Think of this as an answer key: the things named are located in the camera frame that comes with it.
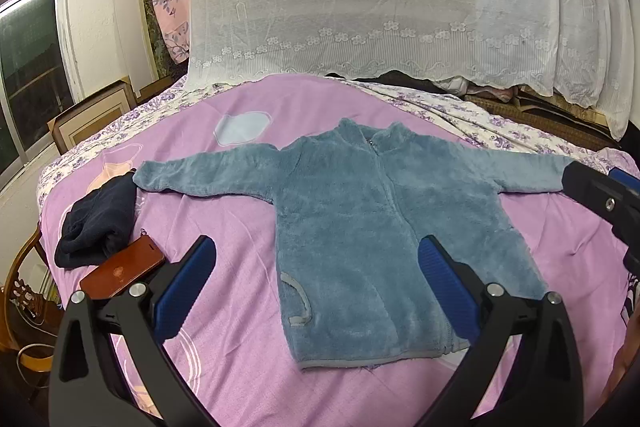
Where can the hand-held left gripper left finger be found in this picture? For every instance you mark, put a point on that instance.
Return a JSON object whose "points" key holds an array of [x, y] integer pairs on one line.
{"points": [[187, 287]]}

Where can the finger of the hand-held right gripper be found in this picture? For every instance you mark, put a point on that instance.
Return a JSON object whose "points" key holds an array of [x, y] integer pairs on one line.
{"points": [[595, 197], [626, 179]]}

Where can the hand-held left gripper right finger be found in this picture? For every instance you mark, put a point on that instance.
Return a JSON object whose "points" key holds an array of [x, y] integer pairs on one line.
{"points": [[445, 287]]}

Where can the blue fleece jacket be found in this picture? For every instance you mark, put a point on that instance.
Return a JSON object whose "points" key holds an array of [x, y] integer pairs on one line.
{"points": [[350, 217]]}

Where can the person's right forearm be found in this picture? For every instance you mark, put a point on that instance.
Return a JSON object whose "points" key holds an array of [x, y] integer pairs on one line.
{"points": [[625, 367]]}

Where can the red brown smartphone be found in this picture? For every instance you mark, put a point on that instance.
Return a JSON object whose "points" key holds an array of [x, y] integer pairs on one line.
{"points": [[122, 269]]}

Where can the brown woven mats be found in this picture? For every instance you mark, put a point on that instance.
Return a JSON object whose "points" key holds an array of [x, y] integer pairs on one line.
{"points": [[550, 117]]}

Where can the pink purple blanket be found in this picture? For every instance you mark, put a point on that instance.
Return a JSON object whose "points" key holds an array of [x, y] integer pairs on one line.
{"points": [[240, 207]]}

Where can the dark navy folded cloth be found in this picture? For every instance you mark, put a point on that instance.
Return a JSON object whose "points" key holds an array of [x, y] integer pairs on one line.
{"points": [[95, 222]]}

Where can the wooden chair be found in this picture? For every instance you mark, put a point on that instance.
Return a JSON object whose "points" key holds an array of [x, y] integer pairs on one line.
{"points": [[37, 359]]}

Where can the wooden guitar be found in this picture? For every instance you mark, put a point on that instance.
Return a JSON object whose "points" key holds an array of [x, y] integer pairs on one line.
{"points": [[20, 294]]}

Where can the white purple floral bedsheet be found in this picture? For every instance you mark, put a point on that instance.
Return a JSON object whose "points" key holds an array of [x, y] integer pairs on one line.
{"points": [[450, 107]]}

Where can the tall framed green painting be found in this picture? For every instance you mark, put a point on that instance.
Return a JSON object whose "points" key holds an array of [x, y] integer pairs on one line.
{"points": [[155, 42]]}

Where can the sliding glass window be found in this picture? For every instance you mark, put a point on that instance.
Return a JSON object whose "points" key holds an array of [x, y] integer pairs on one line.
{"points": [[30, 72]]}

